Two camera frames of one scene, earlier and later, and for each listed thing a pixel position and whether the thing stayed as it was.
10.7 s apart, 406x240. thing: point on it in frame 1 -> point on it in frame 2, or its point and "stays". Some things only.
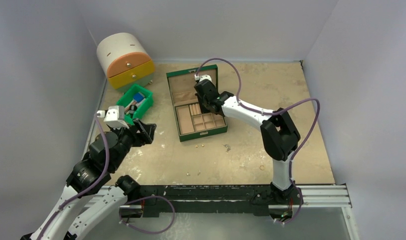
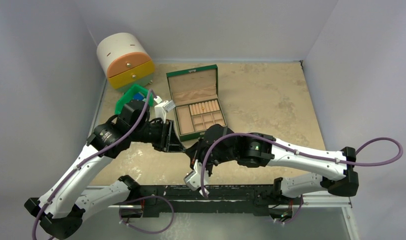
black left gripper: (146, 132) -> (169, 141)
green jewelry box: (192, 123) stays
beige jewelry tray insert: (191, 120) stays
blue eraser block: (138, 97) stays
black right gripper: (204, 93) -> (199, 152)
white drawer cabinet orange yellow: (125, 59) stays
